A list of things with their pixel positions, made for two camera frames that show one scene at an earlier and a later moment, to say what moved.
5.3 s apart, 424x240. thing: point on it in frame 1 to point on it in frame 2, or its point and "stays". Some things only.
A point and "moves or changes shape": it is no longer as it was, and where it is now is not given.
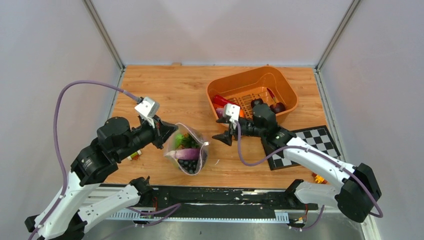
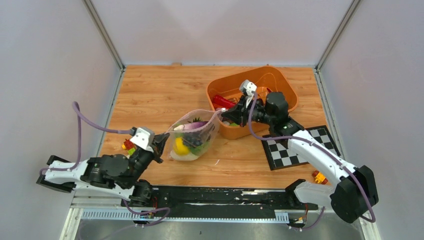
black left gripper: x=162 y=130 to x=158 y=146
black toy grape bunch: x=188 y=166 to x=192 y=139
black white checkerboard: x=318 y=137 stays
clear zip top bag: x=187 y=149 moves or changes shape
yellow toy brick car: x=319 y=179 stays
